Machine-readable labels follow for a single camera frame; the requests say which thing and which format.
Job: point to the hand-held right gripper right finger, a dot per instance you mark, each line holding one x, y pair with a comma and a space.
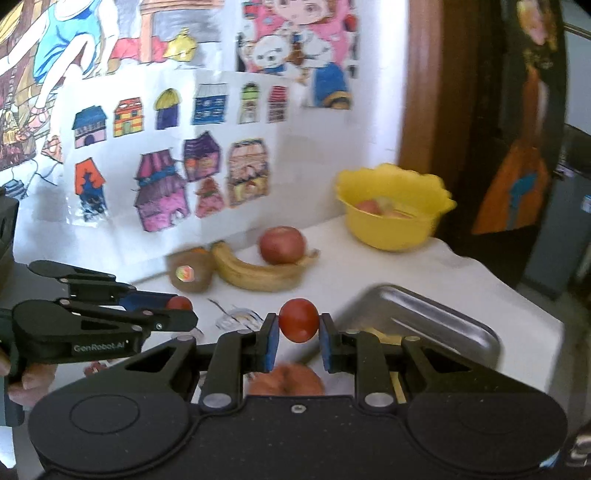
328, 344

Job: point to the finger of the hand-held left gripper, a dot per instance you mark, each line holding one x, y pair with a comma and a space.
178, 321
143, 302

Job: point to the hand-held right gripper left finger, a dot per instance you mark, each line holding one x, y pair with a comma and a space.
270, 344

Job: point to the cherry tomato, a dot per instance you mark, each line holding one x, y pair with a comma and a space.
180, 303
299, 321

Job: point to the wrinkled orange-red apple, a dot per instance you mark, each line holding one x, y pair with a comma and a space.
286, 381

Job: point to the kiwi with sticker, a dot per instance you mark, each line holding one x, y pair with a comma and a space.
189, 272

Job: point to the yellow banana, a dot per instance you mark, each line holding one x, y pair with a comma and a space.
258, 277
383, 338

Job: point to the smooth red apple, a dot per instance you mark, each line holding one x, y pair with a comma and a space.
282, 245

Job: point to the metal tray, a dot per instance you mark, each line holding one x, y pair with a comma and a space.
438, 323

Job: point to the yellow scalloped plastic bowl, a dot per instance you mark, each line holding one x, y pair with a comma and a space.
392, 230

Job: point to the person's left hand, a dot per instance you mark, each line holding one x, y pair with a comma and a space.
34, 383

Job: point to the coloured houses drawing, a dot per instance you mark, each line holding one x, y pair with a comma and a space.
138, 207

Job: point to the white printed tablecloth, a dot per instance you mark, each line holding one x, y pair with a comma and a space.
461, 286

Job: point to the grey refrigerator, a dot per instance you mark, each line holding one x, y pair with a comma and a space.
563, 221

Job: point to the lady in orange dress poster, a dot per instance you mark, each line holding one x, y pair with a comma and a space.
521, 161

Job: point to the boy with fan poster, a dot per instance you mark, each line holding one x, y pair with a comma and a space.
69, 32

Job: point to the girl with teddy bear poster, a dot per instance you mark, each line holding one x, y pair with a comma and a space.
300, 46

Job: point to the wooden door frame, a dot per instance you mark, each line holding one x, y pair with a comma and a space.
438, 92

